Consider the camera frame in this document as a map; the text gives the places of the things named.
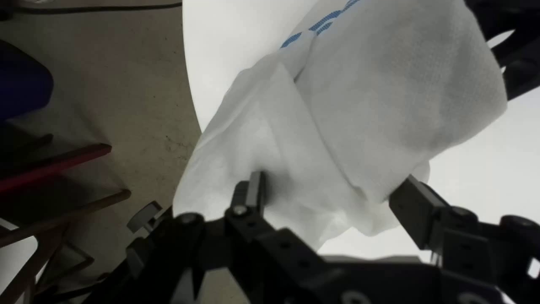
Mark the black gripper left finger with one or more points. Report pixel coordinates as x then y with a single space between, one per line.
248 202

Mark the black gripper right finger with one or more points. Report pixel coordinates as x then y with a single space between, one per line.
418 210

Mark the white cloth with blue stripes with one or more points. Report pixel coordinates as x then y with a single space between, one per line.
339 117

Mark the black clamp-on stand with arm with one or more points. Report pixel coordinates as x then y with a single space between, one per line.
518 55

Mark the round white table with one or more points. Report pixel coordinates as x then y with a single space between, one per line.
489 173

